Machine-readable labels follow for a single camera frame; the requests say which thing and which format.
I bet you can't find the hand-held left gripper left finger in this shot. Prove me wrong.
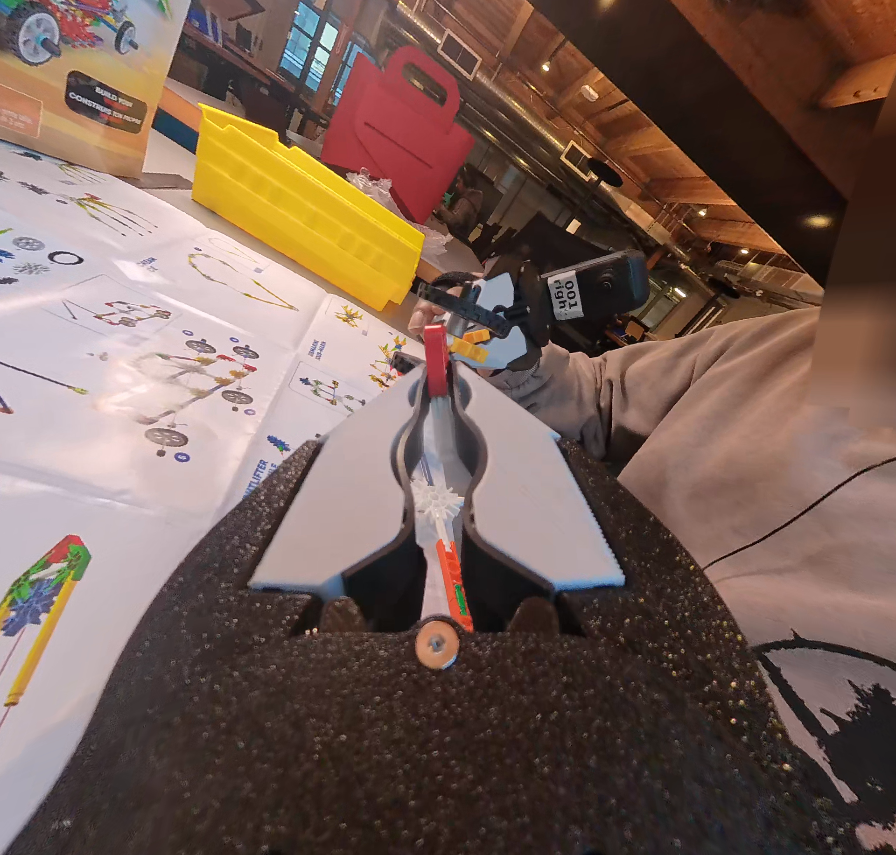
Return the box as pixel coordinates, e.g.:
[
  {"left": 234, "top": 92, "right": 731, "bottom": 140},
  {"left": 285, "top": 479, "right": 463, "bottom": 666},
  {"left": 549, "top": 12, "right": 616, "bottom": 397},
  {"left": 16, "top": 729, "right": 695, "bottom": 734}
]
[{"left": 250, "top": 365, "right": 438, "bottom": 629}]

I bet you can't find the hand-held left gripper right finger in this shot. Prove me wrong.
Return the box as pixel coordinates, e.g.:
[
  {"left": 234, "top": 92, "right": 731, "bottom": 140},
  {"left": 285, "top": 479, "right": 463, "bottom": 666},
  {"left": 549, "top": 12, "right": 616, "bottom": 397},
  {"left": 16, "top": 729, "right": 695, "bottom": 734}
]
[{"left": 448, "top": 365, "right": 627, "bottom": 629}]

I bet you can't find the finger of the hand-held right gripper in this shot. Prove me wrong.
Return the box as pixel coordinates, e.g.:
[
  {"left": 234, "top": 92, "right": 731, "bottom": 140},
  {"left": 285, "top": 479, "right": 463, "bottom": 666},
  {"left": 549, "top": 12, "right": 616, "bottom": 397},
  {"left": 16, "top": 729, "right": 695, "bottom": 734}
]
[{"left": 469, "top": 274, "right": 522, "bottom": 331}]

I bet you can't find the detached toy model section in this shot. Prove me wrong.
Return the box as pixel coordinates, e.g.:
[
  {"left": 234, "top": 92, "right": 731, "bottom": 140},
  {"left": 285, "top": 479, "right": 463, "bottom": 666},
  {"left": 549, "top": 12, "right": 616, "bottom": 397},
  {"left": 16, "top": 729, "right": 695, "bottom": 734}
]
[{"left": 413, "top": 323, "right": 501, "bottom": 635}]

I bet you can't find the yellow plastic bin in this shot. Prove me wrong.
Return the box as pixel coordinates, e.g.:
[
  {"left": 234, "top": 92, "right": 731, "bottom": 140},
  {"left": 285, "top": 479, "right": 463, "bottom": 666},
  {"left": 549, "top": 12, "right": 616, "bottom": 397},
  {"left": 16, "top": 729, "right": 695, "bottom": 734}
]
[{"left": 192, "top": 104, "right": 427, "bottom": 311}]

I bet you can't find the person's right forearm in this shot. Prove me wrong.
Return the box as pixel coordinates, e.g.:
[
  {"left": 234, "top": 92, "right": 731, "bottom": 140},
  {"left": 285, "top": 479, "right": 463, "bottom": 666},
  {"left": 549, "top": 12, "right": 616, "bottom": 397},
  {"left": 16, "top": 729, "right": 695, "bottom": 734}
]
[{"left": 525, "top": 309, "right": 827, "bottom": 467}]

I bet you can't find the clear plastic bag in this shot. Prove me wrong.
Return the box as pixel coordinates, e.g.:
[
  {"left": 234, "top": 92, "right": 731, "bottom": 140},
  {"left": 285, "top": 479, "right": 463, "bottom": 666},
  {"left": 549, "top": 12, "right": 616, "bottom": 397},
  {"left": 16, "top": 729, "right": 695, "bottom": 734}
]
[{"left": 343, "top": 167, "right": 422, "bottom": 220}]

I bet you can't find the red box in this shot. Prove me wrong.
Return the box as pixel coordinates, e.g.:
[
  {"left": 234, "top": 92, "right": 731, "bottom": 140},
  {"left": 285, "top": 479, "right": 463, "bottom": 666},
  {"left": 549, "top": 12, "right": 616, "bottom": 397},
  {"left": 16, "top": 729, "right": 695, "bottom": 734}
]
[{"left": 321, "top": 46, "right": 478, "bottom": 224}]

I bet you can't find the person's upper body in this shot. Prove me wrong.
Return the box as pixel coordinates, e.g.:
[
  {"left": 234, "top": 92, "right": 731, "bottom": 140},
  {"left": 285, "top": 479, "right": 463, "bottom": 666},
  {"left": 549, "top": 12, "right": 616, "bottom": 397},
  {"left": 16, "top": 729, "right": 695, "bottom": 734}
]
[{"left": 616, "top": 302, "right": 896, "bottom": 855}]

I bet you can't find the white instruction sheet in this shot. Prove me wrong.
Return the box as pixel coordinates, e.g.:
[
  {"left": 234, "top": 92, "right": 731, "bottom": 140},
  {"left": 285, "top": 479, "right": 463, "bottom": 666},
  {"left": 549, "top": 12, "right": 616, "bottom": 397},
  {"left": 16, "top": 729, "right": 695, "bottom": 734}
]
[{"left": 0, "top": 141, "right": 421, "bottom": 855}]

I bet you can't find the toy packaging bag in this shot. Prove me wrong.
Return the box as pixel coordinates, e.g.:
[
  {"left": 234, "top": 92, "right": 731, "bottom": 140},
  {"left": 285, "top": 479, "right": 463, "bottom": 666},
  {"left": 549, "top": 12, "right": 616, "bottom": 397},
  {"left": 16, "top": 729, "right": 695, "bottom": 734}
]
[{"left": 0, "top": 0, "right": 205, "bottom": 178}]

